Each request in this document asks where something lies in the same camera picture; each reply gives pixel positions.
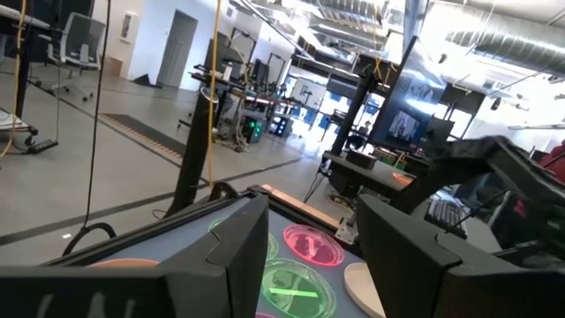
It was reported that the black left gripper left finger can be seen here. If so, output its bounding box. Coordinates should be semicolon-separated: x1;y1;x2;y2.
0;193;270;318

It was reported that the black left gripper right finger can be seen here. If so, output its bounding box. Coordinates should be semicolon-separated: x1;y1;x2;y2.
356;193;565;318

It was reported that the beige plastic plate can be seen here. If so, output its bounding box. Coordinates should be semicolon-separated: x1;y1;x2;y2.
343;262;388;318

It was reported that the green transparent plastic plate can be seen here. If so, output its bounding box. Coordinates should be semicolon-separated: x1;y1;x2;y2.
260;258;337;318

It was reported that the orange plastic plate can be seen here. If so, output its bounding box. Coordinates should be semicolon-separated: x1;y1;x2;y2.
87;258;161;269

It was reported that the black keyboard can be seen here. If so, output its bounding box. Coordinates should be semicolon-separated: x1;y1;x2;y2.
424;198;470;240

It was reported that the wooden side board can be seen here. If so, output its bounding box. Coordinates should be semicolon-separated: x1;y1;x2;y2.
260;184;342;230

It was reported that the black work desk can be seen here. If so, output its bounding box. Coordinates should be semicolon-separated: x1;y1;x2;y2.
320;149;418;200

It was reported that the computer tower with green lights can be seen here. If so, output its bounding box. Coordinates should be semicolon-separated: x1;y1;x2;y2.
241;115;267;145

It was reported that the black hazard-striped floor mat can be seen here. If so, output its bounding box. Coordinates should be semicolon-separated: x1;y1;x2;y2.
97;112;189;161

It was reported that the large black monitor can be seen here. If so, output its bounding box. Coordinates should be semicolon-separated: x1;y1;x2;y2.
368;34;448;154

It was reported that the black power strip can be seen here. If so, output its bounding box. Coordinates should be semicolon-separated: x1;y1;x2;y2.
26;138;60;155

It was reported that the grey door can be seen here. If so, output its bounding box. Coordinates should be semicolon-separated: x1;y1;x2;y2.
156;9;199;89

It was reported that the cardboard box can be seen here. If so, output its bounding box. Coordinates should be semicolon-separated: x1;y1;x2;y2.
103;57;124;79

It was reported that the white rolling cart base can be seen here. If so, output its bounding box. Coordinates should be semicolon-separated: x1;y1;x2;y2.
0;108;40;148

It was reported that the white office chair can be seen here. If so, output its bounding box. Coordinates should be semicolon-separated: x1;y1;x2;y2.
46;11;108;103

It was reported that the black table frame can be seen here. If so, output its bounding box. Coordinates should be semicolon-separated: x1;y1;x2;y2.
41;181;361;269

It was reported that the black camera stand pole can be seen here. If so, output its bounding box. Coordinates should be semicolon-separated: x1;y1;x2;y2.
166;87;220;217

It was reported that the black hanging cable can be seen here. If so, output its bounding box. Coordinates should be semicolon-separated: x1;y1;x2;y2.
61;0;118;258

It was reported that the yellow hanging cable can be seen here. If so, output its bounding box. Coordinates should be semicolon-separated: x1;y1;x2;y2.
0;0;28;159
206;0;223;189

